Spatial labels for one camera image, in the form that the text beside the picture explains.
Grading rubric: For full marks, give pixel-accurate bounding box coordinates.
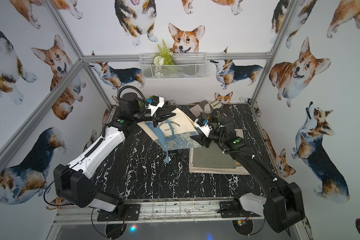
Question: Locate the grey-green canvas bag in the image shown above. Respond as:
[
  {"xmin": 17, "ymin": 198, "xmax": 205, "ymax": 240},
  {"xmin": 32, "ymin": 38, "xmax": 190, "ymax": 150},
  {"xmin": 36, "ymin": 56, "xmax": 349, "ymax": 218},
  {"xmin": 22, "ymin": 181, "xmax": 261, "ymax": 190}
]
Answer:
[{"xmin": 193, "ymin": 143, "xmax": 237, "ymax": 169}]

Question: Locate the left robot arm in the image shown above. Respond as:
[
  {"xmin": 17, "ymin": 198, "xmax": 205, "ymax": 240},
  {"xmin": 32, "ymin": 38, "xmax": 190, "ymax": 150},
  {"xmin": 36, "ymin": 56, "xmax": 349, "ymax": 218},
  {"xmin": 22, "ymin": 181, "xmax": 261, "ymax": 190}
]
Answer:
[{"xmin": 54, "ymin": 108, "xmax": 176, "ymax": 213}]

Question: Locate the cream canvas bag with photo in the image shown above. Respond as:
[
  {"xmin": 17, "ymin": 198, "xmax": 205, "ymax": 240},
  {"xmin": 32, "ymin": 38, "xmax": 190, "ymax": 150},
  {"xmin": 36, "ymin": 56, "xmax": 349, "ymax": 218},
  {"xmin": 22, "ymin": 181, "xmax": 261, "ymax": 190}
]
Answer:
[{"xmin": 189, "ymin": 148, "xmax": 250, "ymax": 175}]

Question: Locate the white wire mesh basket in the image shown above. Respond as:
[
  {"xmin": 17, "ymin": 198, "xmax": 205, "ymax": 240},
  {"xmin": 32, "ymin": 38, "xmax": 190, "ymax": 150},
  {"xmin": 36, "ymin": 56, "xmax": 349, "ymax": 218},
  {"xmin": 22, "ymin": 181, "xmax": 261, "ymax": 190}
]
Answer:
[{"xmin": 139, "ymin": 53, "xmax": 207, "ymax": 80}]

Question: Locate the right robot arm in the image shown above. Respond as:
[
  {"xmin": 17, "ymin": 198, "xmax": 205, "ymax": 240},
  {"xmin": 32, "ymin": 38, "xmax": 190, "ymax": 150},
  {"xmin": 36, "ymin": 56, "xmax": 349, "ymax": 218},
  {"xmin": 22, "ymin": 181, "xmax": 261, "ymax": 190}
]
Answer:
[{"xmin": 191, "ymin": 134, "xmax": 306, "ymax": 233}]

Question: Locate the cream bag with yellow handles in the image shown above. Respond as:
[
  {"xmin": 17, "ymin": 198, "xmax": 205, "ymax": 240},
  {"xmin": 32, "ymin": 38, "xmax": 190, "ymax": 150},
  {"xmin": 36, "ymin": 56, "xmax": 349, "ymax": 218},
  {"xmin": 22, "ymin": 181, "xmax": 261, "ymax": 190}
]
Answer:
[{"xmin": 221, "ymin": 137, "xmax": 242, "ymax": 160}]

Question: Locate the small folded cream grey pouch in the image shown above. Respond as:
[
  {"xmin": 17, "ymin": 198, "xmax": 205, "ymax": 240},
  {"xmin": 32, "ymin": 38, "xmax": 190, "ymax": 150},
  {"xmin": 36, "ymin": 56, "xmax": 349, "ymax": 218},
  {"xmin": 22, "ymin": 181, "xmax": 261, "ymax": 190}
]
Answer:
[{"xmin": 189, "ymin": 100, "xmax": 222, "ymax": 118}]

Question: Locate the aluminium frame rail structure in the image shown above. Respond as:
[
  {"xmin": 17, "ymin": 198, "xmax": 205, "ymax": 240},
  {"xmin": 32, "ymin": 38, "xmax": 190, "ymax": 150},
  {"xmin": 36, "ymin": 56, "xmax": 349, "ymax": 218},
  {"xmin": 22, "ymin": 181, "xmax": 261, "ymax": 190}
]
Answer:
[{"xmin": 0, "ymin": 0, "xmax": 319, "ymax": 240}]

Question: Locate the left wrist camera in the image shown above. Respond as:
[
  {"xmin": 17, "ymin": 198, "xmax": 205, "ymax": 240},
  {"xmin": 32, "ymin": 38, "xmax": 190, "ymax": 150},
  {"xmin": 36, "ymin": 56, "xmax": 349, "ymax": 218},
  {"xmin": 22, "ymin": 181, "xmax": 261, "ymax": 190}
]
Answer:
[{"xmin": 117, "ymin": 92, "xmax": 165, "ymax": 118}]

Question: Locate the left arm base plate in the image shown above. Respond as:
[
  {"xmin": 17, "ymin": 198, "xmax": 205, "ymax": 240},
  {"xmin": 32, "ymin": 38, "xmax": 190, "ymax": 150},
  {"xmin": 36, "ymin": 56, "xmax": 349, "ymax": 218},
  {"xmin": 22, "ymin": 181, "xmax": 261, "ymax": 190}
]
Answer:
[{"xmin": 97, "ymin": 204, "xmax": 141, "ymax": 222}]

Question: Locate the fern and white flower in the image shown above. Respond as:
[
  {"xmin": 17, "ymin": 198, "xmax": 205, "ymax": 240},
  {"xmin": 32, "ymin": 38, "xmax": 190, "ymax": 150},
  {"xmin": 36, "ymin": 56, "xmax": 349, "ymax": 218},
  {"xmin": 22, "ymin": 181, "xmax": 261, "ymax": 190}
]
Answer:
[{"xmin": 153, "ymin": 40, "xmax": 175, "ymax": 78}]

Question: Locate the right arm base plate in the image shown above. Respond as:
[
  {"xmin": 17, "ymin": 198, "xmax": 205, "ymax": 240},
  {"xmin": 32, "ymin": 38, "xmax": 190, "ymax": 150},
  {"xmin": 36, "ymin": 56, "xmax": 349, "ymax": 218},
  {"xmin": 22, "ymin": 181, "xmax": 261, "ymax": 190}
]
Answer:
[{"xmin": 217, "ymin": 201, "xmax": 259, "ymax": 218}]

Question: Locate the cream bag with blue print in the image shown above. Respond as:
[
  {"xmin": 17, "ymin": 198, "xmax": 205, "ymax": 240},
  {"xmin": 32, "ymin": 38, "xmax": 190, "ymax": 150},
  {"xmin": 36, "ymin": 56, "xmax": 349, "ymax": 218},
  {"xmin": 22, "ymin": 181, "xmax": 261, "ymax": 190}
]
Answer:
[{"xmin": 138, "ymin": 108, "xmax": 201, "ymax": 164}]

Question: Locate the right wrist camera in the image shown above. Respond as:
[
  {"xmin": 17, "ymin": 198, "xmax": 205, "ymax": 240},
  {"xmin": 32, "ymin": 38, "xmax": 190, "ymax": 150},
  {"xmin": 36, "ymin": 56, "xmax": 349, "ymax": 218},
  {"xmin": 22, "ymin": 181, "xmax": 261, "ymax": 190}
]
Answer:
[{"xmin": 193, "ymin": 115, "xmax": 230, "ymax": 138}]

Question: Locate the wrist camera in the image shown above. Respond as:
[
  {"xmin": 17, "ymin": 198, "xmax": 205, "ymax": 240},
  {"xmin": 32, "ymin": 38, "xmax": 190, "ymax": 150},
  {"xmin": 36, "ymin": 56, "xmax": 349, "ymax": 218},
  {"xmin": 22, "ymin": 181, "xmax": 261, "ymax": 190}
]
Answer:
[
  {"xmin": 193, "ymin": 115, "xmax": 230, "ymax": 138},
  {"xmin": 117, "ymin": 92, "xmax": 165, "ymax": 118}
]

